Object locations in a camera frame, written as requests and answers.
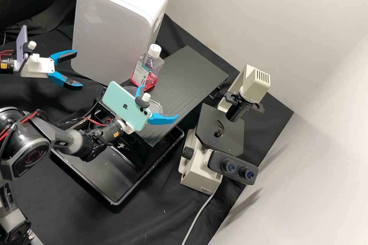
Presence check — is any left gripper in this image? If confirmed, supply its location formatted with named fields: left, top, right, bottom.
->
left=20, top=50, right=84, bottom=89

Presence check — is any black platform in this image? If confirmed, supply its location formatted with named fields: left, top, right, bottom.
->
left=91, top=46, right=230, bottom=172

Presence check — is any black cable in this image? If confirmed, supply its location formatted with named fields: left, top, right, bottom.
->
left=61, top=95, right=106, bottom=127

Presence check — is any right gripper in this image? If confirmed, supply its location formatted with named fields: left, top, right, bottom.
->
left=119, top=85, right=179, bottom=135

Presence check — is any white box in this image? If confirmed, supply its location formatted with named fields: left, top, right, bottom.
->
left=70, top=0, right=171, bottom=84

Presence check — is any red liquid bottle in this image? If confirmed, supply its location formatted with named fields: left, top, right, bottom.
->
left=130, top=44, right=165, bottom=91

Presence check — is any black tray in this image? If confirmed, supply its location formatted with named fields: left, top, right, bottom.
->
left=50, top=101, right=185, bottom=206

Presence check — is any wrist camera phone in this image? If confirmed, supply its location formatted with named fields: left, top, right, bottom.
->
left=103, top=80, right=153, bottom=132
left=16, top=24, right=37, bottom=72

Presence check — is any left wrist camera phone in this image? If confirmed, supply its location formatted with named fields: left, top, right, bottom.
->
left=16, top=24, right=37, bottom=72

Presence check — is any cream microscope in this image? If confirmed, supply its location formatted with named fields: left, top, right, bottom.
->
left=178, top=64, right=273, bottom=196

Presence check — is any grey cable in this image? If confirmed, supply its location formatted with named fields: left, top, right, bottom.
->
left=182, top=191, right=217, bottom=245

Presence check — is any petri dish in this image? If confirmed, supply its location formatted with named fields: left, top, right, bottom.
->
left=146, top=97, right=164, bottom=115

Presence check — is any right wrist camera phone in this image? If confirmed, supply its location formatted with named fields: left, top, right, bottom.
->
left=103, top=80, right=153, bottom=132

